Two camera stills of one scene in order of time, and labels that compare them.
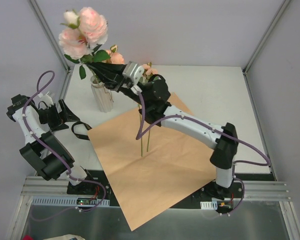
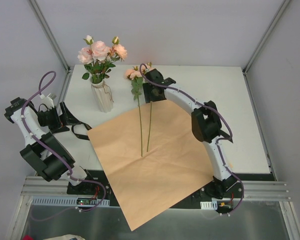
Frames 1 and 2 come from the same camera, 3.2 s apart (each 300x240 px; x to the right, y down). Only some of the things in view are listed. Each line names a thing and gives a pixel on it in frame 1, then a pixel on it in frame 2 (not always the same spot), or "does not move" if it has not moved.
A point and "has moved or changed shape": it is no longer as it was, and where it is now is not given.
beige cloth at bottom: x=67 y=237 does not move
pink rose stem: x=115 y=58 has moved or changed shape
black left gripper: x=59 y=114 does not move
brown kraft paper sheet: x=150 y=168 does not move
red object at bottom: x=27 y=237 does not move
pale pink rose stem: x=86 y=28 has moved or changed shape
